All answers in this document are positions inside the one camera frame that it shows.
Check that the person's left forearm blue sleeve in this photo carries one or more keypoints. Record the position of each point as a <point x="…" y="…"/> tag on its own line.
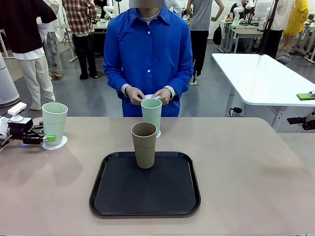
<point x="180" y="83"/>

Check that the grey cloth bundle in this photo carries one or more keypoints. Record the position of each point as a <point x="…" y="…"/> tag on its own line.
<point x="283" y="57"/>

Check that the person's right hand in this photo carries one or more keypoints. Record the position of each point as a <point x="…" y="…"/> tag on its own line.
<point x="135" y="96"/>

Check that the white cylindrical air purifier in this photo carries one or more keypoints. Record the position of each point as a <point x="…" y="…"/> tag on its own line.
<point x="7" y="86"/>

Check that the white background desk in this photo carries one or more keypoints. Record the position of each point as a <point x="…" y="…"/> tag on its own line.
<point x="98" y="27"/>

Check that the green flat pad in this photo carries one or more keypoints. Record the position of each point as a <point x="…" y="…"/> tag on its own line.
<point x="305" y="96"/>

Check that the person's left hand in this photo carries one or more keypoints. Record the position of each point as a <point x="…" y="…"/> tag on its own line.
<point x="165" y="95"/>

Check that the black serving tray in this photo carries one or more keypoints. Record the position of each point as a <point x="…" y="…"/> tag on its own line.
<point x="147" y="194"/>

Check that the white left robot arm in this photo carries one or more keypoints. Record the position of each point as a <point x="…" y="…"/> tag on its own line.
<point x="3" y="127"/>

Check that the brown plastic cup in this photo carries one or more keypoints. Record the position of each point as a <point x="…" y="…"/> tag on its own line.
<point x="145" y="150"/>

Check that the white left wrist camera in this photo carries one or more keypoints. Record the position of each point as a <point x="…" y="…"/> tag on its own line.
<point x="17" y="108"/>

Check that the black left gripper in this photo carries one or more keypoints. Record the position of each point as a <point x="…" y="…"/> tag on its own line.
<point x="18" y="127"/>

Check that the person in yellow dress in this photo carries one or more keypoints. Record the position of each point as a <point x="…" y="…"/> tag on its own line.
<point x="297" y="17"/>

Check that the black table foot wheel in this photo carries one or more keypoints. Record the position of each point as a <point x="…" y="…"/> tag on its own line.
<point x="235" y="111"/>

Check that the grey background desk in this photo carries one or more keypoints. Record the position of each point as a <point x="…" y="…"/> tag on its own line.
<point x="246" y="32"/>

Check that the person's right forearm blue sleeve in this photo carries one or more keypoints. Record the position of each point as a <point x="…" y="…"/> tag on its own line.
<point x="119" y="83"/>

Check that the pale green plastic cup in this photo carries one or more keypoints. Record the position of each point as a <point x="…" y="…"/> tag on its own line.
<point x="151" y="115"/>
<point x="55" y="120"/>

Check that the white scalloped paper coaster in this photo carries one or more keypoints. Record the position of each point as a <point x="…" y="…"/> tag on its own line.
<point x="57" y="146"/>
<point x="150" y="96"/>
<point x="158" y="134"/>

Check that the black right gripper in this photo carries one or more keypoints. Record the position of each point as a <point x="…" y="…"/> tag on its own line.
<point x="310" y="123"/>

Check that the seated person in dark top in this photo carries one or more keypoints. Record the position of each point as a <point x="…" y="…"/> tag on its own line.
<point x="233" y="11"/>

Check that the white rounded table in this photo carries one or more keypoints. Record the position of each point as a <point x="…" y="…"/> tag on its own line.
<point x="258" y="78"/>

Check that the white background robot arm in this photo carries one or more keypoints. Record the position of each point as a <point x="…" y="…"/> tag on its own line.
<point x="236" y="12"/>
<point x="108" y="8"/>

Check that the person in plaid shirt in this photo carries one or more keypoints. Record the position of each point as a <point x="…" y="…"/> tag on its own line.
<point x="81" y="17"/>

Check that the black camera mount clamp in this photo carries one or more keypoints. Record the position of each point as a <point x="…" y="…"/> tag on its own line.
<point x="296" y="120"/>

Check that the person in grey t-shirt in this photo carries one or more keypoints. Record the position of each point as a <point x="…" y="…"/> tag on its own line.
<point x="200" y="14"/>

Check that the person in patterned grey skirt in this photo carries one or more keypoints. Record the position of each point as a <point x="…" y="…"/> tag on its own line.
<point x="53" y="49"/>

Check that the black tripod pole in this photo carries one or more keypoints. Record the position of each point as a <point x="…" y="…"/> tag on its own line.
<point x="270" y="24"/>

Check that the person in blue shirt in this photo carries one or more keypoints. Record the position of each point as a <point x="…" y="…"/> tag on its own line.
<point x="147" y="49"/>

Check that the black hanging bag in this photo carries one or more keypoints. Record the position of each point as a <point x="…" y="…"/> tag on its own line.
<point x="217" y="35"/>

